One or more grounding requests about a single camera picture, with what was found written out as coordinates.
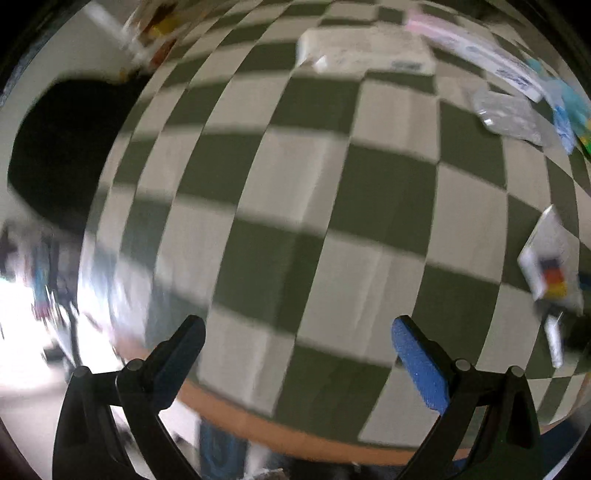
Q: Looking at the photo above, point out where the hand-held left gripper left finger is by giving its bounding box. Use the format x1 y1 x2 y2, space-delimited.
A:
52 315 206 480

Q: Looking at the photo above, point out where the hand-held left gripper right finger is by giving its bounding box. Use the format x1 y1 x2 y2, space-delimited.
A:
391 315 544 480

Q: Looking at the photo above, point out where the black trash bin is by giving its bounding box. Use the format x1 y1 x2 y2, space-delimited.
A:
7 78 151 234

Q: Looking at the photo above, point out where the small white wrapper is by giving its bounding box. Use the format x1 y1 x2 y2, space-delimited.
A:
543 313 568 370

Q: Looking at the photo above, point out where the white box with coloured print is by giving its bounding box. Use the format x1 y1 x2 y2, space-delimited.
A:
517 204 586 317

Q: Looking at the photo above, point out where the green white checkered tablecloth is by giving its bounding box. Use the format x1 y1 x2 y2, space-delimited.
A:
78 0 591 453

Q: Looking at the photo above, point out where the clear plastic bag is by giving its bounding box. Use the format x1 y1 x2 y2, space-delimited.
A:
471 87 557 148

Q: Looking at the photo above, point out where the blue plastic packet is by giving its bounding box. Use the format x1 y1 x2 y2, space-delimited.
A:
526 58 591 155

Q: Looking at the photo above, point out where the white flat cardboard box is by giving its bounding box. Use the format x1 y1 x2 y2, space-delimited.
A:
294 25 437 77

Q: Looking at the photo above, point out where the long white pink box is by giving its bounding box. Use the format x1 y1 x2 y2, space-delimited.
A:
405 9 546 103

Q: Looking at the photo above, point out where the orange yellow snack packet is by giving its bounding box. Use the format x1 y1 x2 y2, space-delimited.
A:
119 0 188 83

